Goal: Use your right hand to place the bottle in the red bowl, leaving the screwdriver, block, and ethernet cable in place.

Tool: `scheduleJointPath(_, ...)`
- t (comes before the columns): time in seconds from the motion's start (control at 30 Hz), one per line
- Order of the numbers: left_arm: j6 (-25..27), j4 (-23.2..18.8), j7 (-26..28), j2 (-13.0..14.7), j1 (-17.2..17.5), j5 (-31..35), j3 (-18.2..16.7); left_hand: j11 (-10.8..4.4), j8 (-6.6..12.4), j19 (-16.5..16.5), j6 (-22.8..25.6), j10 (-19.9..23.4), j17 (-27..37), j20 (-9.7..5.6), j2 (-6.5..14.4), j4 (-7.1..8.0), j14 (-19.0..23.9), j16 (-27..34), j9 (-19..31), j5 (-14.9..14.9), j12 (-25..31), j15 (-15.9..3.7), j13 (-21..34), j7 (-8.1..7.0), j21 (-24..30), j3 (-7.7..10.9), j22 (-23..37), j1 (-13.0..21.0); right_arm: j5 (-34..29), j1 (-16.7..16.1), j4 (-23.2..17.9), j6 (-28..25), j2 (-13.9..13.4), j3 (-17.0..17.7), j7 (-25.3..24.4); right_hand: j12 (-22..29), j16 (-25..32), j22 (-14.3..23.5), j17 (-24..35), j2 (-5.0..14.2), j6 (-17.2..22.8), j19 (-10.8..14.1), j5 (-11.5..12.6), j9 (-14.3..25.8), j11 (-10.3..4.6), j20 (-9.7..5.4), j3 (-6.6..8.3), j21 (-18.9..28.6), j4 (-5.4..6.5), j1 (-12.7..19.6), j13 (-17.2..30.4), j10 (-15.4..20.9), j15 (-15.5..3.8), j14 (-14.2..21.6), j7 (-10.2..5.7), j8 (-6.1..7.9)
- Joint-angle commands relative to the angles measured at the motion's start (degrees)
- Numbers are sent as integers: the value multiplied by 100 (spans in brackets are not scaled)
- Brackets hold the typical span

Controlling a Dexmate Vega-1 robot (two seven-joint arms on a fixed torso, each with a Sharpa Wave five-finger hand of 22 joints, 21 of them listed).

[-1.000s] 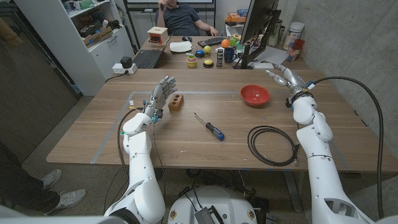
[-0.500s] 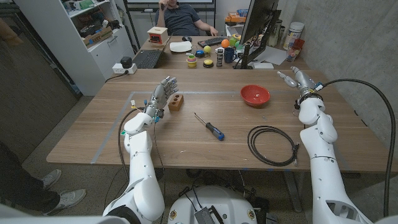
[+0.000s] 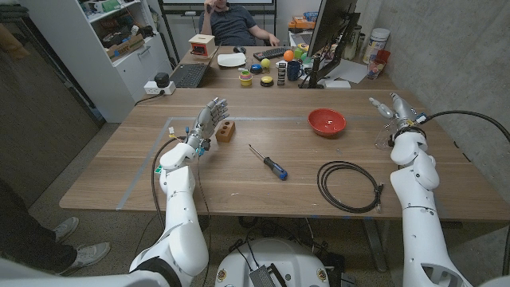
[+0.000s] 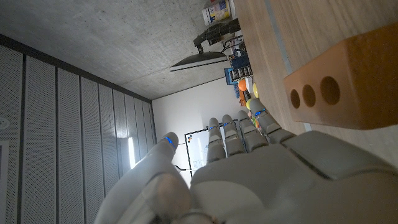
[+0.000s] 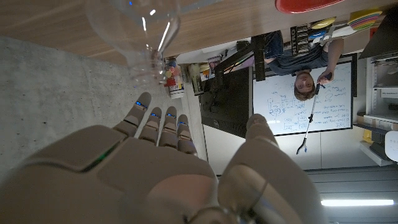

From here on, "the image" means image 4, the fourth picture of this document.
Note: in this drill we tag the whiteboard with black frame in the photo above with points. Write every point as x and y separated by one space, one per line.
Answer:
197 152

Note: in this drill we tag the yellow ball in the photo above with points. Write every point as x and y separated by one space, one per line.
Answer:
255 90

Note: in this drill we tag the dark blue mug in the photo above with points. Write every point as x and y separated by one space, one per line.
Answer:
240 61

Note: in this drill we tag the ceiling light strip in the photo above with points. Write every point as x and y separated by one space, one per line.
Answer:
131 154

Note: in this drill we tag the white wipes canister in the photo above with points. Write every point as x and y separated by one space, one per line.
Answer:
217 11

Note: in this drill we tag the wooden block with holes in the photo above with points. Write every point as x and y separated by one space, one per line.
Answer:
357 84

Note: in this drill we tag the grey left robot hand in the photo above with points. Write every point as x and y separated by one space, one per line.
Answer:
280 186

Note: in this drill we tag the black computer monitor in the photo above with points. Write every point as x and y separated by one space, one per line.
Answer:
202 59

